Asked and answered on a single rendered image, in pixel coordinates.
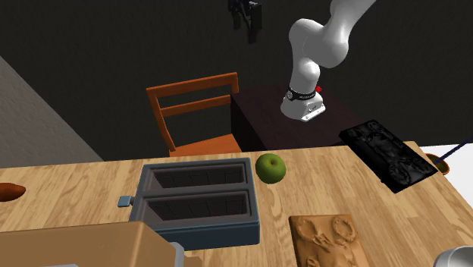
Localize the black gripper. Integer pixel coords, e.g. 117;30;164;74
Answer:
227;0;265;45

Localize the dark robot stand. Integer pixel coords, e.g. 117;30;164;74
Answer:
230;84;368;153

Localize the orange wooden chair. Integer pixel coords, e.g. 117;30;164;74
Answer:
145;71;243;159

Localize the green apple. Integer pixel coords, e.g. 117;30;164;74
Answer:
254;152;287;185

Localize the blue-grey toaster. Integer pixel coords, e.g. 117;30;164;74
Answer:
117;156;262;251

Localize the light wooden table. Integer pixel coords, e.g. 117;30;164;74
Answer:
0;140;473;267

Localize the black relief tray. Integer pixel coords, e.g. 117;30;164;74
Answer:
337;118;440;195

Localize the carved wooden relief board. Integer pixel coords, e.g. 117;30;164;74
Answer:
287;214;371;267

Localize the brown bowl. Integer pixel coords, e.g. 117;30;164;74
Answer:
424;152;451;176

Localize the dark blue stick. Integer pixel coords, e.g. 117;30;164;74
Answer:
434;137;473;166

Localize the tan box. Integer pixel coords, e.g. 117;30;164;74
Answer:
0;220;203;267

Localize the white cup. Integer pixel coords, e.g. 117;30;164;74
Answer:
431;245;473;267

